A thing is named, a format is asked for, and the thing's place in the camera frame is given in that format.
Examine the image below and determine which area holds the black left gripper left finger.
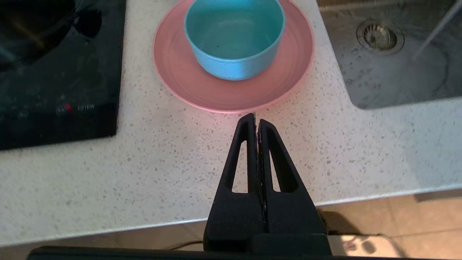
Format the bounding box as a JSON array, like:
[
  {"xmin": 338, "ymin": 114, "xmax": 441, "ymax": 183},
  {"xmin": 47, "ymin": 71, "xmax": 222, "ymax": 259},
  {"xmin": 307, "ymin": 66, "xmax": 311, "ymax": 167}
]
[{"xmin": 204, "ymin": 113, "xmax": 269, "ymax": 252}]

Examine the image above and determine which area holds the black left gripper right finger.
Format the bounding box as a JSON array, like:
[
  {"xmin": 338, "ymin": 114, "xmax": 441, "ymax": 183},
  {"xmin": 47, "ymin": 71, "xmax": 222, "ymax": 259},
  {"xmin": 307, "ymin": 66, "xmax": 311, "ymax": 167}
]
[{"xmin": 252, "ymin": 118, "xmax": 332, "ymax": 254}]

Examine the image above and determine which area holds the teal bowl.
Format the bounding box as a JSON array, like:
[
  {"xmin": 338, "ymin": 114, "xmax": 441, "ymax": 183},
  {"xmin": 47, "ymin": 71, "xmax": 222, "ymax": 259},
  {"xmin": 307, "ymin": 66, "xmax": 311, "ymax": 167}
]
[{"xmin": 183, "ymin": 0, "xmax": 286, "ymax": 81}]

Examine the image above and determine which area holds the stainless steel sink basin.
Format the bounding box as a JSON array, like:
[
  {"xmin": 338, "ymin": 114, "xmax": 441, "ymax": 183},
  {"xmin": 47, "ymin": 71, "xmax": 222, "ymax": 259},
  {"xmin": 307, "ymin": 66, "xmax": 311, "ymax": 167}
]
[{"xmin": 318, "ymin": 0, "xmax": 462, "ymax": 110}]

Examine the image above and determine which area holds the white power strip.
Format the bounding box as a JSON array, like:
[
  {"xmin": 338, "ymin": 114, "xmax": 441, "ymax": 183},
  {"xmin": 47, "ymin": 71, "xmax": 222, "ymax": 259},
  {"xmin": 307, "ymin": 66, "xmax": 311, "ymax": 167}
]
[{"xmin": 327, "ymin": 234, "xmax": 402, "ymax": 258}]

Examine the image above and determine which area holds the pink plate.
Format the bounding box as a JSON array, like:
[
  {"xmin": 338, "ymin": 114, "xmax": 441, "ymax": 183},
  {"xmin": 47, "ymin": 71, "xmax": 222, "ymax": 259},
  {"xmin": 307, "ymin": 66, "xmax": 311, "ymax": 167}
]
[{"xmin": 152, "ymin": 0, "xmax": 315, "ymax": 113}]

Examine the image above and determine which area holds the round metal drain strainer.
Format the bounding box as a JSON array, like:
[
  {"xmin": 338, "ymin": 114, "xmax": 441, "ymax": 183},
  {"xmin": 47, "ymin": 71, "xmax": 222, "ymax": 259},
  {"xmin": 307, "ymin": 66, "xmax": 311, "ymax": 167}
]
[{"xmin": 356, "ymin": 19, "xmax": 405, "ymax": 54}]

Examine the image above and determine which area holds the black induction cooktop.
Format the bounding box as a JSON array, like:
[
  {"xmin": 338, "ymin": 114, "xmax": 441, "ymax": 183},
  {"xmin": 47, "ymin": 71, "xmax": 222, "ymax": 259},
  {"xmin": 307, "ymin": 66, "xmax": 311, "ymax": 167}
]
[{"xmin": 0, "ymin": 0, "xmax": 126, "ymax": 151}]

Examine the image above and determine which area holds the running water stream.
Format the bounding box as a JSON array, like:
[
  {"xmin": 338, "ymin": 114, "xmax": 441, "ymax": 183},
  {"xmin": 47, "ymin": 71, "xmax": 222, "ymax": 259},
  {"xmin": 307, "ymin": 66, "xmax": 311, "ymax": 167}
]
[{"xmin": 411, "ymin": 0, "xmax": 462, "ymax": 61}]

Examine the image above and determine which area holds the black floor cable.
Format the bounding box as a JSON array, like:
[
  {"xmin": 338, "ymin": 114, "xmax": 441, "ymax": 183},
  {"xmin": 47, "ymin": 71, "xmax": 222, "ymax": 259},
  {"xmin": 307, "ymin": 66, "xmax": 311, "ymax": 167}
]
[{"xmin": 169, "ymin": 240, "xmax": 205, "ymax": 251}]

